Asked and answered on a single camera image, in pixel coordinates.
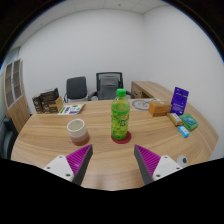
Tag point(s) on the dark grey armchair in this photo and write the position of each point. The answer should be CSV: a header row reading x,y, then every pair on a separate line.
x,y
6,140

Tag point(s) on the green flat box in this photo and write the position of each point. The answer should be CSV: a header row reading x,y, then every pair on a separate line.
x,y
189,121

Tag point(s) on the black padded office chair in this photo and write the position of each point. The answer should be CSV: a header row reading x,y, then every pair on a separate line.
x,y
76,88

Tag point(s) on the round grey table grommet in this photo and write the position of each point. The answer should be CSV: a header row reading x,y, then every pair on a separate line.
x,y
182,161

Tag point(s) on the small dark brown box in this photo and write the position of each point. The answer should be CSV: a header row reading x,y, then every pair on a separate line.
x,y
36,104

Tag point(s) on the green and white leaflet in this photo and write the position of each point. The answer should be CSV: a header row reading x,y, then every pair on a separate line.
x,y
71,109

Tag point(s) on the orange-brown box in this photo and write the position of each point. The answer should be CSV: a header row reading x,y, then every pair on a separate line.
x,y
159,108

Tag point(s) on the black box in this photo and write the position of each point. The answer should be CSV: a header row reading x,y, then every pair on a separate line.
x,y
49,95

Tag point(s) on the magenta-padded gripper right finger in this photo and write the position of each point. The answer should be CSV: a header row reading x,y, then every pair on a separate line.
x,y
158,165

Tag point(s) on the black mesh office chair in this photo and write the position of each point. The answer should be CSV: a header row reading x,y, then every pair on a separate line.
x,y
108,85

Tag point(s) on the small yellow box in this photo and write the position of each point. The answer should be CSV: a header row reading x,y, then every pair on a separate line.
x,y
175,119

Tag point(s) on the purple upright box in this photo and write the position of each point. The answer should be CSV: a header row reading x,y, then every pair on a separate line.
x,y
179,101

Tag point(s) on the small light blue box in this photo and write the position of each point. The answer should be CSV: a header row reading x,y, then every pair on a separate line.
x,y
183,131

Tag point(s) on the white and brown cup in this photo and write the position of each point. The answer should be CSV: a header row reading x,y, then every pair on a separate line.
x,y
78,131

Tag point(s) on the green drink bottle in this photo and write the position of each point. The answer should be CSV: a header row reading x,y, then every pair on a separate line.
x,y
120,116

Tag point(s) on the wooden cabinet with glass doors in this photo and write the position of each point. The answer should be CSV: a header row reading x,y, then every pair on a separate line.
x,y
15,96

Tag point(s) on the wooden side desk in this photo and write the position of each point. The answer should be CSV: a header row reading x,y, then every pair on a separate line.
x,y
150,88

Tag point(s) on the flat round red coaster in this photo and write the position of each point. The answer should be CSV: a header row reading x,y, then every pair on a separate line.
x,y
125,140

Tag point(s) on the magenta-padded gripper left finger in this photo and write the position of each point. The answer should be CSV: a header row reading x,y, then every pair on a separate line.
x,y
68,165

